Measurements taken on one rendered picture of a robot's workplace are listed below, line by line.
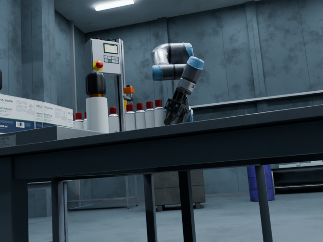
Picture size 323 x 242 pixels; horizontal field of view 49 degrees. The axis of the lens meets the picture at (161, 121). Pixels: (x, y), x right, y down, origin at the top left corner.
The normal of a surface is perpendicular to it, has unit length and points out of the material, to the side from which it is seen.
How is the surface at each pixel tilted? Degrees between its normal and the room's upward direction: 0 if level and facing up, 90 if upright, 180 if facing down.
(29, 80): 90
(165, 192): 90
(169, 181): 90
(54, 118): 90
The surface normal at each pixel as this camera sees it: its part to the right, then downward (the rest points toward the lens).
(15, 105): 0.87, -0.14
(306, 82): -0.25, -0.13
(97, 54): 0.52, -0.17
